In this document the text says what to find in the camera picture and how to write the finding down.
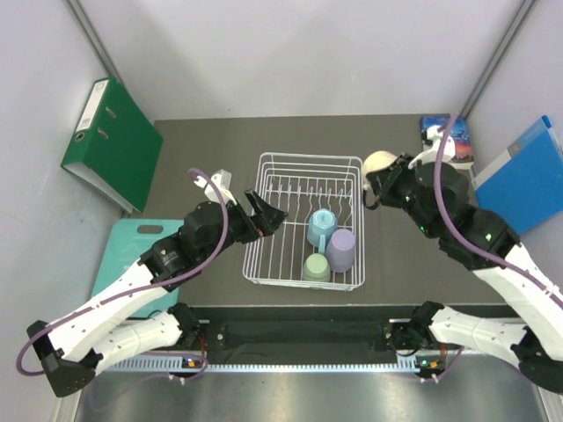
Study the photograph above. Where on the green cup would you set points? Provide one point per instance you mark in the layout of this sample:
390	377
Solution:
316	268

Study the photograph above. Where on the Jane Eyre paperback book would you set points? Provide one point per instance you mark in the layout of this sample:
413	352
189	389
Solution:
460	133

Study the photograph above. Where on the teal cutting board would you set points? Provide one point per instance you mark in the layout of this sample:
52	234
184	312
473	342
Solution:
128	240

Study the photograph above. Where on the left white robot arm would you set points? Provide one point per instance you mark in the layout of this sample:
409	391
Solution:
75	349

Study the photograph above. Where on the grey slotted cable duct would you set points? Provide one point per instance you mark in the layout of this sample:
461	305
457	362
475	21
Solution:
183	364

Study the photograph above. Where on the green lever arch binder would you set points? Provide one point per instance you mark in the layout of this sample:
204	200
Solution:
114	147

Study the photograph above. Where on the purple cup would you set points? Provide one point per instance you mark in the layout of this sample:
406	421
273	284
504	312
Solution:
340	251

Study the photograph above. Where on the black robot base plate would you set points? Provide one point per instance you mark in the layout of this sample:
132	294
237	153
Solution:
308	334

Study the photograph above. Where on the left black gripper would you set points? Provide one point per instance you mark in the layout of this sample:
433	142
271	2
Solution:
266	221

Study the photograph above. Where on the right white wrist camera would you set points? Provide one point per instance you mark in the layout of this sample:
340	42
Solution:
432	140

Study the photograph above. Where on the light blue mug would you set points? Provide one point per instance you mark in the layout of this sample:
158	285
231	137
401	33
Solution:
321	226

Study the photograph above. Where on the blue plastic folder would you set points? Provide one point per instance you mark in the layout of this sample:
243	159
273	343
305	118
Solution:
523	185

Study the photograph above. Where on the white wire dish rack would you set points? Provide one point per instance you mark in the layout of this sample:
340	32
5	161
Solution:
301	184

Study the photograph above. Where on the cream ceramic mug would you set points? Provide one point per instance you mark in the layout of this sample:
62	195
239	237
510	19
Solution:
377	161

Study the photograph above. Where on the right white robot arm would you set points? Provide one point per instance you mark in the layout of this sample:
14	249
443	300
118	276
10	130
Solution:
484	244

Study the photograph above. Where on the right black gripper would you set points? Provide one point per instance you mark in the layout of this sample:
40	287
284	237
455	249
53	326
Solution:
387	178

